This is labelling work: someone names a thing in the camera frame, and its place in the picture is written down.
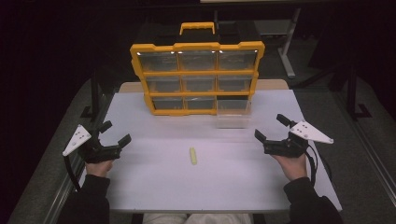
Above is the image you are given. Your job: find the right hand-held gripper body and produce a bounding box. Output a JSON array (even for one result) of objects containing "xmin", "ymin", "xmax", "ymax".
[{"xmin": 262, "ymin": 120, "xmax": 334, "ymax": 159}]

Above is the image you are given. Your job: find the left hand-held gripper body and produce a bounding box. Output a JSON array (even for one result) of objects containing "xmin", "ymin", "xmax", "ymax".
[{"xmin": 62, "ymin": 124, "xmax": 123, "ymax": 164}]

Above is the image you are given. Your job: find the clear plastic drawer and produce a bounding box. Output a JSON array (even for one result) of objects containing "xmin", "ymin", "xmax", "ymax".
[{"xmin": 215, "ymin": 98, "xmax": 252, "ymax": 130}]

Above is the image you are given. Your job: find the yellow organizer case with drawers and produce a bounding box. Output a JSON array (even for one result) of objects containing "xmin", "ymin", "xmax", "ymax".
[{"xmin": 129, "ymin": 21, "xmax": 266, "ymax": 117}]

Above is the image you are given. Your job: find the person's left hand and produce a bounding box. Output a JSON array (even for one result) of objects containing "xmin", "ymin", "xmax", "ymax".
[{"xmin": 85, "ymin": 159, "xmax": 115, "ymax": 178}]

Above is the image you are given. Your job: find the person's right hand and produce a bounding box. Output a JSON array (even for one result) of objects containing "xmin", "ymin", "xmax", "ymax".
[{"xmin": 271, "ymin": 153, "xmax": 309, "ymax": 182}]

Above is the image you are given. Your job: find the black metal stand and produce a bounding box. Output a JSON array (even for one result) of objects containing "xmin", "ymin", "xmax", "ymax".
[
  {"xmin": 79, "ymin": 71, "xmax": 104, "ymax": 120},
  {"xmin": 345, "ymin": 62, "xmax": 373, "ymax": 120}
]

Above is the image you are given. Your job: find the grey metal desk stand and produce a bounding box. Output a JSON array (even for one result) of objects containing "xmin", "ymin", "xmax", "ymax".
[{"xmin": 253, "ymin": 7, "xmax": 303, "ymax": 79}]

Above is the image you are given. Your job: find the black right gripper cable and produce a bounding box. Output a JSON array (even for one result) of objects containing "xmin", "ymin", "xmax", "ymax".
[{"xmin": 304, "ymin": 141, "xmax": 320, "ymax": 188}]

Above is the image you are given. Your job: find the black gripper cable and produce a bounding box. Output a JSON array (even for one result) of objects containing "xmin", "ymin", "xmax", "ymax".
[
  {"xmin": 304, "ymin": 141, "xmax": 320, "ymax": 188},
  {"xmin": 63, "ymin": 154, "xmax": 82, "ymax": 191}
]

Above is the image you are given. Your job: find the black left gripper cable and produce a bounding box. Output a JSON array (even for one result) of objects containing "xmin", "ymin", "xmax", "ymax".
[{"xmin": 63, "ymin": 154, "xmax": 82, "ymax": 191}]

